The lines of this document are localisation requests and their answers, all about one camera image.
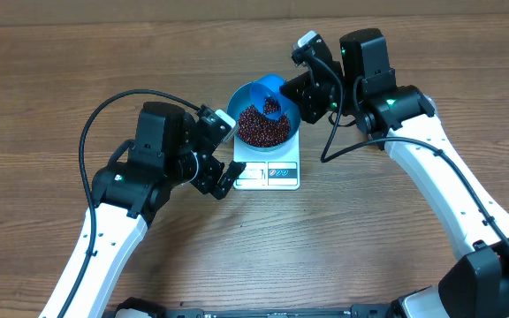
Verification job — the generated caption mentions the blue plastic measuring scoop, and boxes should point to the blue plastic measuring scoop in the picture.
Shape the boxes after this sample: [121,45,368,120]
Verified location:
[249,74,286,121]

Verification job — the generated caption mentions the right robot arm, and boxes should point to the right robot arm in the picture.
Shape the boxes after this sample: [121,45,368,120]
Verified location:
[280,28,509,317]

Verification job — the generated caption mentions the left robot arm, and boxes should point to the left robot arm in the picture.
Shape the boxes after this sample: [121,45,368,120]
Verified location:
[41,102,245,317]

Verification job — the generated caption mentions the red beans in scoop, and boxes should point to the red beans in scoop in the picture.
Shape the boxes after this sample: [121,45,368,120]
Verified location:
[263,96,281,115]

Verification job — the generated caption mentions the white digital kitchen scale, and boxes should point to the white digital kitchen scale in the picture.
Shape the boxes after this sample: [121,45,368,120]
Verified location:
[233,132,300,191]

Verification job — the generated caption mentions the red beans in bowl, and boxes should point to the red beans in bowl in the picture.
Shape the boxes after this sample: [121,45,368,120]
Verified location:
[237,105,291,148]

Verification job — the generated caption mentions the teal blue bowl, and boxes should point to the teal blue bowl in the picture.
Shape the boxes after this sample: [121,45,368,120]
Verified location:
[227,81,301,140]

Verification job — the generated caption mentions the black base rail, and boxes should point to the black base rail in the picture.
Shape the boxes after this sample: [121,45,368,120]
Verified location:
[103,297,406,318]

